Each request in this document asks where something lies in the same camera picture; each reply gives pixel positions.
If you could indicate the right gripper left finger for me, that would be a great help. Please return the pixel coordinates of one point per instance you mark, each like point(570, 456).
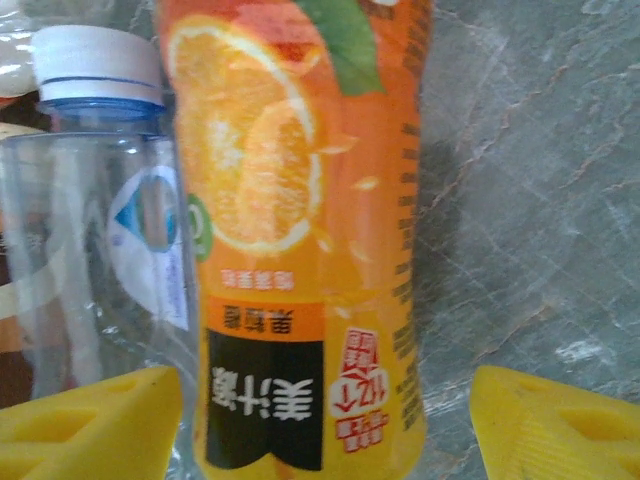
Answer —
point(85, 435)

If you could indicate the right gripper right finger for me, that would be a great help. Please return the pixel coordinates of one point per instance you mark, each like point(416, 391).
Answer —
point(555, 435)

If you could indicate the clear water bottle white cap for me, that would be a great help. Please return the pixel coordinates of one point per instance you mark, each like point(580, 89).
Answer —
point(90, 200)

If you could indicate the orange juice bottle yellow cap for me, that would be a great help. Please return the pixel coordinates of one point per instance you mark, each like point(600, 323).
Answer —
point(300, 225)

